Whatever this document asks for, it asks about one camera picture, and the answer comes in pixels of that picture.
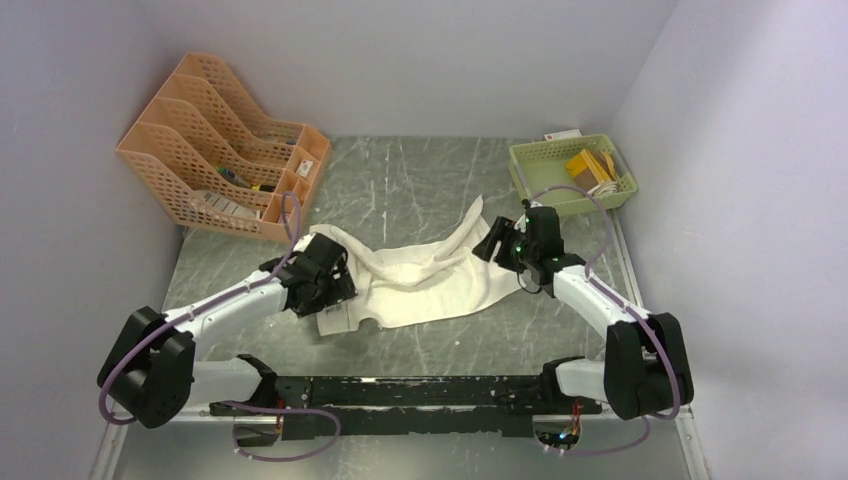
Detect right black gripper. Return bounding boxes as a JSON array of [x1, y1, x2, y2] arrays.
[[473, 216, 538, 273]]

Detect cream white towel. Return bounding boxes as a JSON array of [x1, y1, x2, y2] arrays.
[[306, 197, 519, 336]]

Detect yellow brown bear towel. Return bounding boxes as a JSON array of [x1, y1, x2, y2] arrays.
[[565, 149, 620, 197]]

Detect orange plastic file organizer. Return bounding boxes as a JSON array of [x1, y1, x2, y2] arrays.
[[116, 52, 331, 243]]

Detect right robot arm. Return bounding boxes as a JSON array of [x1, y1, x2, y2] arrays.
[[473, 206, 694, 420]]

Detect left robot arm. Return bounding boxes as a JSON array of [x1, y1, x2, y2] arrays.
[[97, 233, 357, 429]]

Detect green plastic basket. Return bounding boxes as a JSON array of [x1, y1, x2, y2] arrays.
[[508, 134, 639, 216]]

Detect white red card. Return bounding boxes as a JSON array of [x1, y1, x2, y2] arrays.
[[544, 129, 582, 141]]

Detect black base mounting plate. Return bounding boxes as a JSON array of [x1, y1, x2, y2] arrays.
[[248, 374, 602, 440]]

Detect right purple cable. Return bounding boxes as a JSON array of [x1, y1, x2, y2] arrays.
[[521, 184, 684, 458]]

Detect aluminium rail frame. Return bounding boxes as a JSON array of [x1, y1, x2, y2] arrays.
[[89, 374, 710, 480]]

